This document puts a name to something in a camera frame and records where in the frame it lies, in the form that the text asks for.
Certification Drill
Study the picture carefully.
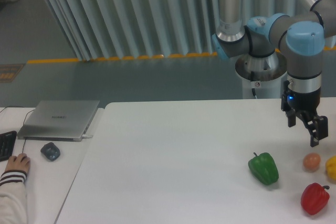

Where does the yellow bell pepper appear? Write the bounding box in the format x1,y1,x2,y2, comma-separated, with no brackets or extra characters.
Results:
325,156,336,180

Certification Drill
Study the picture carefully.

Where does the green bell pepper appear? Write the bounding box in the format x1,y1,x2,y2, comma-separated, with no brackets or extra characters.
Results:
248,152,279,186

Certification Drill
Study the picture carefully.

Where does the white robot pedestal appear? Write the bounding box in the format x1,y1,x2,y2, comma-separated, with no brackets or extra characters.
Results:
235,52,287,99

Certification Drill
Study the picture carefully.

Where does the black keyboard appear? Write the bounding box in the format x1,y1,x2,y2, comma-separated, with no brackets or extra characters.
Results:
0,131,17,162

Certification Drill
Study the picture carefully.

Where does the person's hand on mouse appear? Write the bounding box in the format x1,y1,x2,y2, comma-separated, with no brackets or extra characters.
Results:
5,153,30,175

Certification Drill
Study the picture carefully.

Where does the dark grey small dish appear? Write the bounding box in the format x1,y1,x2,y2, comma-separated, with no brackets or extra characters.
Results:
40,142,61,162

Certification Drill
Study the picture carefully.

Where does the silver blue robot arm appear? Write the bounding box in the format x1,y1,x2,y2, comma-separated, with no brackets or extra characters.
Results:
212,0,335,147

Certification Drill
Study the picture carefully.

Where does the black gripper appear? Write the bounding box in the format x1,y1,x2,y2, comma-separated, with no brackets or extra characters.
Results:
281,80,328,147

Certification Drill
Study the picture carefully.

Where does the white striped sleeve forearm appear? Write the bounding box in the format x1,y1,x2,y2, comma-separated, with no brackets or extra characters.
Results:
1,170,28,223

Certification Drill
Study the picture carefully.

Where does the silver closed laptop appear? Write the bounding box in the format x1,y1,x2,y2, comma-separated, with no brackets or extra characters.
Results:
17,100,99,142

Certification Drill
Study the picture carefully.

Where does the red bell pepper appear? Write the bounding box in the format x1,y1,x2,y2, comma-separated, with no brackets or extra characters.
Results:
300,183,330,216

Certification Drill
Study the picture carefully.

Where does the white folding screen partition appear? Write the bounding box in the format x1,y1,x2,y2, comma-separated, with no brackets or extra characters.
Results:
30,0,336,61

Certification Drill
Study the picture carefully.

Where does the brown egg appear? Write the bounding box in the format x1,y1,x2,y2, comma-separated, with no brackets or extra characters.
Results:
302,153,321,170

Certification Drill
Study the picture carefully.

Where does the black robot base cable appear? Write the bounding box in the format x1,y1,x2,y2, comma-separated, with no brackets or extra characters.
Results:
249,70,258,100

